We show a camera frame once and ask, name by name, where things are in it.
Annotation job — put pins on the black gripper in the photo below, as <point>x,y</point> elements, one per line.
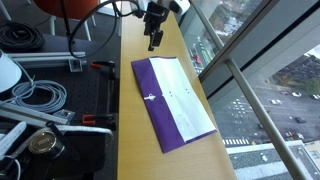
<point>155,16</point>

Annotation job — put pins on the purple cloth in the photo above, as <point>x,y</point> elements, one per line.
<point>150,86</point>

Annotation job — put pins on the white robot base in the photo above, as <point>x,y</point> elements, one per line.
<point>6,73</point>

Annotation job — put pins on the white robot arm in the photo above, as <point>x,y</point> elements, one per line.
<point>180,6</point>

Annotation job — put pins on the white paper sheet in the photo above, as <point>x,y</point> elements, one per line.
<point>180,100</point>

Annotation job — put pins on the orange chair white legs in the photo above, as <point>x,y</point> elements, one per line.
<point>80,8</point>

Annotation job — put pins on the black tripod pole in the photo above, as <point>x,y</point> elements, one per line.
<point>67,23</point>

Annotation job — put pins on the grey metal handrail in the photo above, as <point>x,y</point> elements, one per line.
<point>260,113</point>

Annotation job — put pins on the long aluminium extrusion bar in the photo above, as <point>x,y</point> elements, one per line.
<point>30,115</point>

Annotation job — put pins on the grey window frame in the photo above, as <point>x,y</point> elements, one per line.
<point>266,50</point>

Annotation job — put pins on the aluminium extrusion with corner bracket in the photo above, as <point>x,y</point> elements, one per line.
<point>43,58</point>

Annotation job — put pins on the small metal bracket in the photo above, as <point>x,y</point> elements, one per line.
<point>65,115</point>

